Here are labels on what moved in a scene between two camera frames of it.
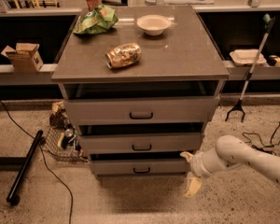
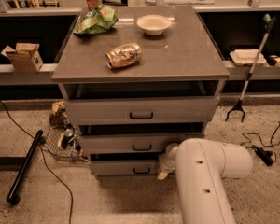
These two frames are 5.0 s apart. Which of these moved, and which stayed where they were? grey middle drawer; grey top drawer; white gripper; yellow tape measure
Moved: white gripper
Stayed: yellow tape measure; grey top drawer; grey middle drawer
